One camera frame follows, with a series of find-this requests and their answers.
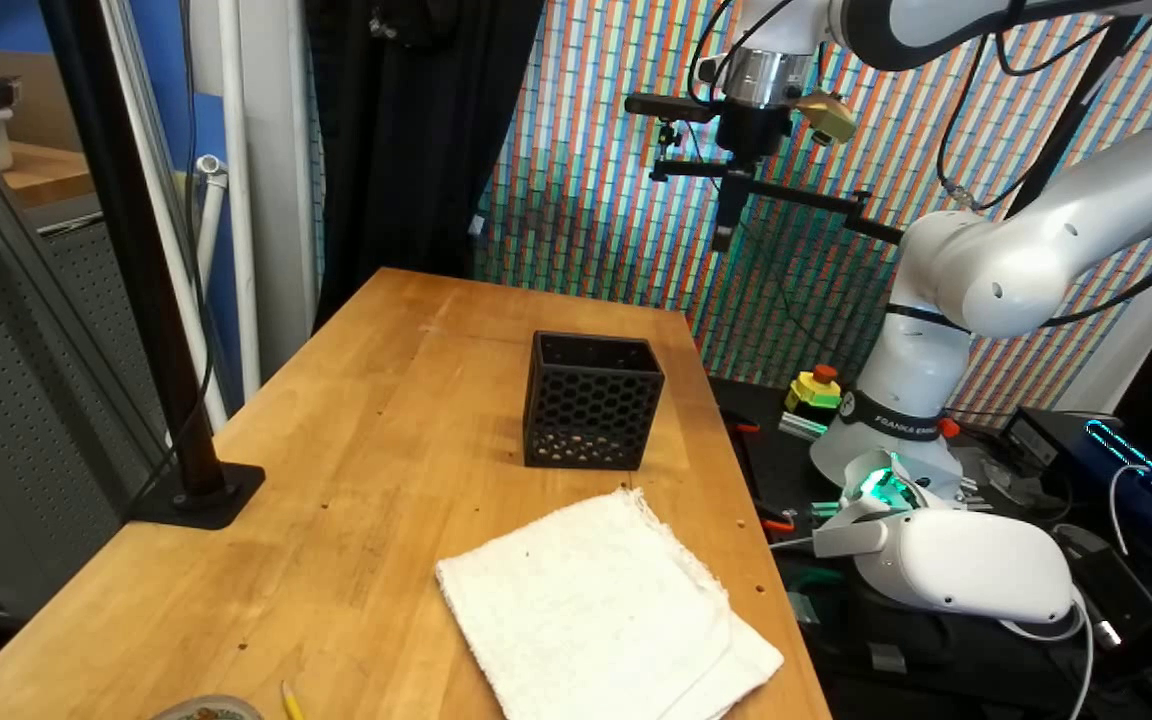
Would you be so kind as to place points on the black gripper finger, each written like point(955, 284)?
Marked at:
point(730, 212)

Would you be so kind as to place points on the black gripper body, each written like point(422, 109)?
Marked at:
point(756, 134)

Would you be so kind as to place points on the white terry cloth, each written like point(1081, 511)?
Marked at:
point(602, 612)

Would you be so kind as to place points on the black perforated box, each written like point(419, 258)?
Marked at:
point(589, 412)

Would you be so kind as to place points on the striped patterned backdrop panel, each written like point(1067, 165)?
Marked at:
point(602, 162)

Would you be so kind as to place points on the yellow red emergency stop button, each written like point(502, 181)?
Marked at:
point(813, 391)

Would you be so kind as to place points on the black curtain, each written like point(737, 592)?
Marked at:
point(419, 134)

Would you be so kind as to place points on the white VR headset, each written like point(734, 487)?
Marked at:
point(961, 566)

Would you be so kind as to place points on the black pole with base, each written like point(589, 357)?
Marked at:
point(139, 267)

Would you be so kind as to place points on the yellow pencil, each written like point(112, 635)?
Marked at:
point(291, 703)

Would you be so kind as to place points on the wooden shelf board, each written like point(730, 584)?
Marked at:
point(31, 174)

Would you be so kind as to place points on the grey tape roll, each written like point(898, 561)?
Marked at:
point(209, 709)

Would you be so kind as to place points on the silver aluminium frame bar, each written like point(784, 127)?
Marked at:
point(41, 267)
point(161, 202)

